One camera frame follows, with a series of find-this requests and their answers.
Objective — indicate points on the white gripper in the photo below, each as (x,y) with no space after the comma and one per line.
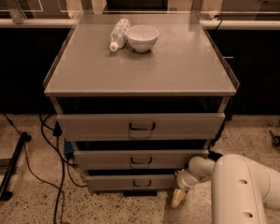
(184,182)

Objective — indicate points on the bottom grey drawer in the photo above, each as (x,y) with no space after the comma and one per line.
(130,182)

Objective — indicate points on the top grey drawer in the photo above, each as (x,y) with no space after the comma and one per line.
(124,127)

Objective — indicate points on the clear plastic water bottle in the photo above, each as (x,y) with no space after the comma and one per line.
(118,35)

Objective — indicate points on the black caster wheel right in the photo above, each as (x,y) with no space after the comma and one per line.
(212,155)

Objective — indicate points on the middle grey drawer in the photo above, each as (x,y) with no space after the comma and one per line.
(136,159)

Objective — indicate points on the white ceramic bowl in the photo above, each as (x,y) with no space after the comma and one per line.
(142,38)

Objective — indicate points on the grey drawer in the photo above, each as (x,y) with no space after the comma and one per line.
(136,159)
(130,182)
(124,127)

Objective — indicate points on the black tripod foot right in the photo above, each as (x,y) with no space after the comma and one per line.
(278,137)

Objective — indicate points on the grey drawer cabinet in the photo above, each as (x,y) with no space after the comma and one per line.
(183,73)

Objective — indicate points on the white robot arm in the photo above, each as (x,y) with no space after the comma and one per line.
(241,189)

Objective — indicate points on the blue box behind cabinet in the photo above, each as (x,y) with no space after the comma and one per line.
(68,149)

